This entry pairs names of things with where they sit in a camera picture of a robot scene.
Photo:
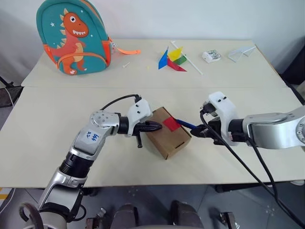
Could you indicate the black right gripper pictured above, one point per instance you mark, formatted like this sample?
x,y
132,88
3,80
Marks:
x,y
218,124

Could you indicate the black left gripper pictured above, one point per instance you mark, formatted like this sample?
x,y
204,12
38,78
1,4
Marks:
x,y
138,138

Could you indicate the blue pen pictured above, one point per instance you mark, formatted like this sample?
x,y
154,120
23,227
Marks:
x,y
186,123

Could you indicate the brown cardboard box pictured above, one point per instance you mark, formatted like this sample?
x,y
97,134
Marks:
x,y
166,140

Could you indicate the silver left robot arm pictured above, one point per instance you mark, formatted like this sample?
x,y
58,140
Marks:
x,y
90,138

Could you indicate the red tape strip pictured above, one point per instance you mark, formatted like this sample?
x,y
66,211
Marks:
x,y
172,124

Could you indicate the tiny yellow plastic piece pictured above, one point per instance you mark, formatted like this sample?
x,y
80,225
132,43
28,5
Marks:
x,y
148,67

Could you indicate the white plastic pinwheel stick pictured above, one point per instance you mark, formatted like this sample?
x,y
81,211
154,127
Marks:
x,y
194,65

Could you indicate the colourful pinwheel sails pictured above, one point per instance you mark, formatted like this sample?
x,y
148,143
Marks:
x,y
164,60

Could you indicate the small white plastic peg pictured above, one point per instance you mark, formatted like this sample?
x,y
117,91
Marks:
x,y
126,65

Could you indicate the white battery case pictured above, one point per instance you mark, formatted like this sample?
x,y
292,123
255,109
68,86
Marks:
x,y
211,56

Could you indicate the clear safety glasses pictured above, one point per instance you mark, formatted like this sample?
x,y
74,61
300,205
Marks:
x,y
234,55

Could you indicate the dark rounded shape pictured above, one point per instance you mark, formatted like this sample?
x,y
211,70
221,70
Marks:
x,y
126,217
187,214

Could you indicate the small white backpack charm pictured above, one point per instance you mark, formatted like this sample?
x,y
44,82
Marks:
x,y
114,45

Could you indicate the teal dinosaur backpack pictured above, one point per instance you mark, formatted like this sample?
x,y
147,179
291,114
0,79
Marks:
x,y
74,43

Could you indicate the black chair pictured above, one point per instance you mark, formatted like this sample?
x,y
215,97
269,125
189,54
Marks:
x,y
294,59

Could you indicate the beige rounded robot cover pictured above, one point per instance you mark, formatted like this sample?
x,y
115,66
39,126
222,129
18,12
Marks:
x,y
52,220

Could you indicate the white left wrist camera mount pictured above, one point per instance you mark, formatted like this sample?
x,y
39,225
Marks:
x,y
140,112

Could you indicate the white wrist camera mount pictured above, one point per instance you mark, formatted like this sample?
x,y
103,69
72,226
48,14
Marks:
x,y
225,107
140,112

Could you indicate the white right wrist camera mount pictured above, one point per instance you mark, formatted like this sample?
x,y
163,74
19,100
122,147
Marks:
x,y
225,107

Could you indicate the metal bracket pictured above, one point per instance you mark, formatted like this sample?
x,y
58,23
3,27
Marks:
x,y
227,220
96,219

